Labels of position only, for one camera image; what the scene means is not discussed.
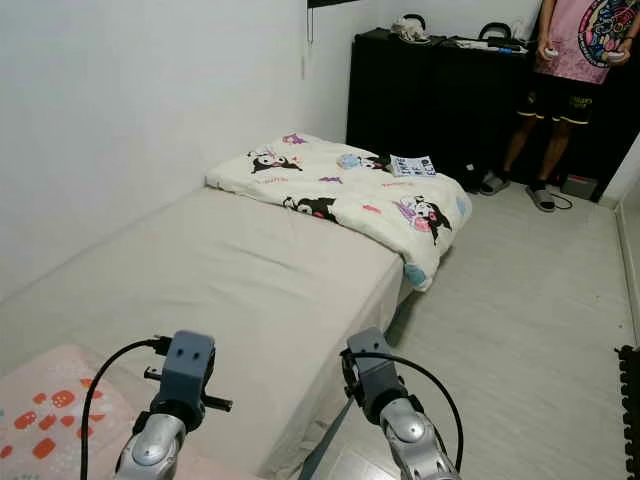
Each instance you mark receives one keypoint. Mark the person in pink shirt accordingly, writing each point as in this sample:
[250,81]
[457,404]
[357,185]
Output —
[580,40]

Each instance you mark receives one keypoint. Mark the pink dotted pillow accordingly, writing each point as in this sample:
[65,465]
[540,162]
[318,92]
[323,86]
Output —
[60,420]

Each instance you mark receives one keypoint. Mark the black low cabinet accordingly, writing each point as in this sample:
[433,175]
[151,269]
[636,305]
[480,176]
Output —
[440,100]

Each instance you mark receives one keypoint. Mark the black foam floor tile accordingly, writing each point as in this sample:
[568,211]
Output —
[630,420]

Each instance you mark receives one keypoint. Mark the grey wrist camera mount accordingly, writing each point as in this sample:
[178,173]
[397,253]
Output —
[188,365]
[372,360]

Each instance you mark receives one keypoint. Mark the teal bed base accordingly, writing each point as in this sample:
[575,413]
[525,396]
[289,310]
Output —
[325,445]

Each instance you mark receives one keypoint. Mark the small grey box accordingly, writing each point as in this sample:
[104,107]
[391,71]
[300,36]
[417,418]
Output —
[582,186]

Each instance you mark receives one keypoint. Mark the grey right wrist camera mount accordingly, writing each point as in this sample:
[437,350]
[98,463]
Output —
[372,360]

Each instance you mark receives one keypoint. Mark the cream cartoon print quilt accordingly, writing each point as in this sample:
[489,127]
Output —
[360,200]

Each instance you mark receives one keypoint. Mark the white blue lettered book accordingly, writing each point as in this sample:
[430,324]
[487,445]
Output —
[412,166]

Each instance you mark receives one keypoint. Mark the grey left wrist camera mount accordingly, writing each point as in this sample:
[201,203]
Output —
[188,365]

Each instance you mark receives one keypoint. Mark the black wall television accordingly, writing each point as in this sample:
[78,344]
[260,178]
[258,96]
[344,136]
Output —
[330,3]

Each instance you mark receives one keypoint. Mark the beige sheeted mattress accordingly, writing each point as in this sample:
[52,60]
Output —
[210,280]

